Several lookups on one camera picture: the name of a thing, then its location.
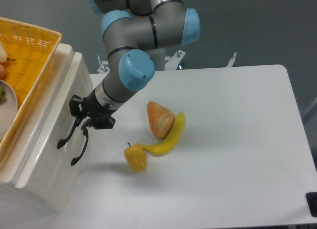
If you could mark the grey plate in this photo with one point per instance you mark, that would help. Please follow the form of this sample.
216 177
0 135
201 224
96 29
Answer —
8 109

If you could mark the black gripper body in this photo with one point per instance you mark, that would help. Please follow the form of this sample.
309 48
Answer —
99 115

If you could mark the white table bracket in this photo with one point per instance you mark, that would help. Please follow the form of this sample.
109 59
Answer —
232 60
175 62
103 66

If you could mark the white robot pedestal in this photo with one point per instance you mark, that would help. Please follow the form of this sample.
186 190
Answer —
158 57

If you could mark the black corner device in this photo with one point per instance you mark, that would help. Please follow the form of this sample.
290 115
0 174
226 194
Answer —
311 198

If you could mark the white drawer cabinet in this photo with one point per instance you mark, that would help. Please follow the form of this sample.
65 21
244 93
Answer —
24 139

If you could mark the orange croissant bread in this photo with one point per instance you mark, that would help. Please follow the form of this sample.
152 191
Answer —
161 119

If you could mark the white left table bracket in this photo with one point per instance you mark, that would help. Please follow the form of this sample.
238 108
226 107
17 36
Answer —
103 66

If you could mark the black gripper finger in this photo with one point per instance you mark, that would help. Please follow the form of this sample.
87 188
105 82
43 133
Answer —
86 124
75 109

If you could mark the yellow banana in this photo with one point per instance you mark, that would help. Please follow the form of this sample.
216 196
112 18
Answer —
169 143

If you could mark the white pear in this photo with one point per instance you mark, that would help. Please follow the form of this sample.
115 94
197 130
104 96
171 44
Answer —
4 55

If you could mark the black lower drawer handle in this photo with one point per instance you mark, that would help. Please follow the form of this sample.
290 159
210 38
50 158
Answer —
75 160

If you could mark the black drawer handle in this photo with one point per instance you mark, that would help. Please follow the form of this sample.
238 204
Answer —
64 141
75 160

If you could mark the black top drawer handle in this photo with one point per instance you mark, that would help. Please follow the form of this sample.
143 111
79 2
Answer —
64 141

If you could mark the green grapes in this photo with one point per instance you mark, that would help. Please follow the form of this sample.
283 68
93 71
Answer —
2 96

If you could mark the white right table bracket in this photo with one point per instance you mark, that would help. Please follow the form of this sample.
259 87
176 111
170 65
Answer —
232 60

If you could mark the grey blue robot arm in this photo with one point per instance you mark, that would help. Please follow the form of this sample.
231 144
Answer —
130 29

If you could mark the yellow woven basket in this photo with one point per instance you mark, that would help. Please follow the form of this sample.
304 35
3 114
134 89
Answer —
30 49

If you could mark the yellow bell pepper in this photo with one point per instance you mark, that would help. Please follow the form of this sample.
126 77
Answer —
135 157

